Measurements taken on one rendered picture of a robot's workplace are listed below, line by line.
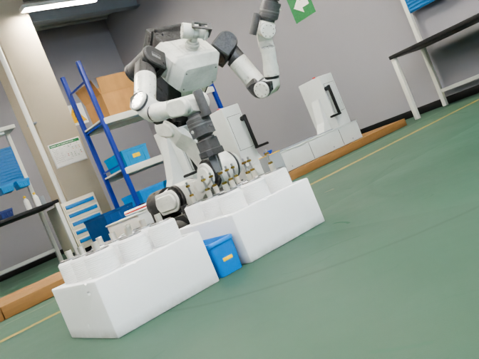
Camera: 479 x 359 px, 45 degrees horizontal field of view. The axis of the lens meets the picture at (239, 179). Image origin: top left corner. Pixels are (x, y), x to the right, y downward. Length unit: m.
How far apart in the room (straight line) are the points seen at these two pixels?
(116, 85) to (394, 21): 3.53
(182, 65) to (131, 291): 1.10
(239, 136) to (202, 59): 2.45
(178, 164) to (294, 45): 4.32
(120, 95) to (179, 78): 5.10
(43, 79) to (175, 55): 6.48
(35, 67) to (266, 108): 3.49
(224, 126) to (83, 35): 7.46
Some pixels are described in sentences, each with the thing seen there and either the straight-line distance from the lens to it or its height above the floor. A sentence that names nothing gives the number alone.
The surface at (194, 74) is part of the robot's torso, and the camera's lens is 2.57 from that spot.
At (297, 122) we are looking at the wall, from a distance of 8.91.
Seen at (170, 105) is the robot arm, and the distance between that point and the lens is 2.10.
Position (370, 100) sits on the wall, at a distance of 8.00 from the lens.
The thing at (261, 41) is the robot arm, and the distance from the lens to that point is 2.71.
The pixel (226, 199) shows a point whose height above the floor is 0.23.
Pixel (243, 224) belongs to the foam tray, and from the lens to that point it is 2.01.
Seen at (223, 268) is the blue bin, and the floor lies 0.03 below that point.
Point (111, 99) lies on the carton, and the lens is 7.54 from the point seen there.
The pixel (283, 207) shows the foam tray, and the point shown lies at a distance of 2.13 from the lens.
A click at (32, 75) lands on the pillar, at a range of 8.90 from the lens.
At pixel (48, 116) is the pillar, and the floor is 1.95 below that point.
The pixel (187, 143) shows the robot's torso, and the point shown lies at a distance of 2.71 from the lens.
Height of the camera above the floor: 0.34
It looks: 2 degrees down
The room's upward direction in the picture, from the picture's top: 23 degrees counter-clockwise
